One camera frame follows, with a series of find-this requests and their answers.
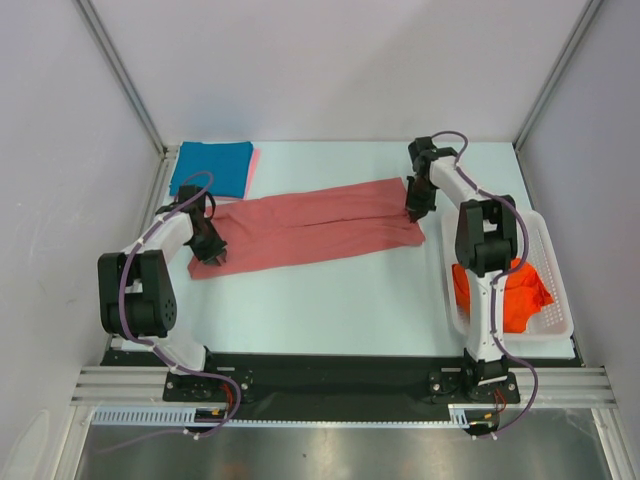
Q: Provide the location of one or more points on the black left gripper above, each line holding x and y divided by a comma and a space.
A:
207, 256

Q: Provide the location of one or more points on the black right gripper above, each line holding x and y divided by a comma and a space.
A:
417, 204

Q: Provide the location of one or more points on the salmon pink t shirt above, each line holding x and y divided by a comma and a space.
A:
311, 227

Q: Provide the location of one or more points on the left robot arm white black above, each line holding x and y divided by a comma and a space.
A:
136, 295

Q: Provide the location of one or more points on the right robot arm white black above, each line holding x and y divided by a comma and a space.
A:
485, 244

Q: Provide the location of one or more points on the folded blue t shirt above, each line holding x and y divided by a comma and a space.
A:
226, 162

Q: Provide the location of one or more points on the folded light pink t shirt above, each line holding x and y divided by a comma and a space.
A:
252, 168

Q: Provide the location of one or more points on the orange t shirt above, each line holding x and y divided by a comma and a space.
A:
525, 296

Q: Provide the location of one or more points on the white plastic basket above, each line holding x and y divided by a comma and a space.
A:
554, 322

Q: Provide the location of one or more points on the white round object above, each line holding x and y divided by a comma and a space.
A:
28, 450

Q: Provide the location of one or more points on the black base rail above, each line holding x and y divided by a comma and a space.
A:
299, 387

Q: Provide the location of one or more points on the front aluminium frame rail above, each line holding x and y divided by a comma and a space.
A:
145, 386

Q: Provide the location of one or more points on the white cable duct strip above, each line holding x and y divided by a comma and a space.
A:
208, 417

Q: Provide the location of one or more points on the right aluminium frame post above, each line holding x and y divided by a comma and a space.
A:
560, 67

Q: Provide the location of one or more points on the aluminium frame post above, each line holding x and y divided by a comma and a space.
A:
113, 59
560, 67

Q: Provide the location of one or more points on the left aluminium frame post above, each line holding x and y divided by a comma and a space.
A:
113, 59

